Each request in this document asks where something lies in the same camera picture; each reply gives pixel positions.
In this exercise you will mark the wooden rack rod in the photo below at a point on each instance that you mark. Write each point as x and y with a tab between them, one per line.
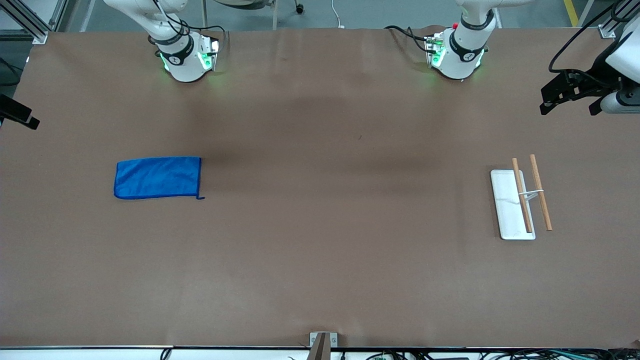
541	195
522	200

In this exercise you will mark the thin grey metal pole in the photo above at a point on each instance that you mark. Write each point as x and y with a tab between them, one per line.
205	14
275	15

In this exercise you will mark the white rack base plate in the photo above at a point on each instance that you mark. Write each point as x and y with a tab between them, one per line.
507	210

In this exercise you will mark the aluminium frame post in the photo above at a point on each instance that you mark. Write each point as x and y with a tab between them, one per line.
612	22
30	22

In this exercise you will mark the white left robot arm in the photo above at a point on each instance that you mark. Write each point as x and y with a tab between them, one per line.
460	55

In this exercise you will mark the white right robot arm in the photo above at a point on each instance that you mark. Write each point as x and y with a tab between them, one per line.
182	65

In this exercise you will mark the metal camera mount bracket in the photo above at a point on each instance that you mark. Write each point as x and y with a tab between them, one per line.
322	345

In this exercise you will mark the brown table cover sheet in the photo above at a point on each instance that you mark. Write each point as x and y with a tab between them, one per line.
320	240

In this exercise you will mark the office chair base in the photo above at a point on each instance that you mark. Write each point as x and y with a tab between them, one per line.
260	4

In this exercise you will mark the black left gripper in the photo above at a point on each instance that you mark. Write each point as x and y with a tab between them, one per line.
594	83

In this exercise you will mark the blue microfiber towel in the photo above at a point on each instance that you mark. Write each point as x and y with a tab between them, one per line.
157	177

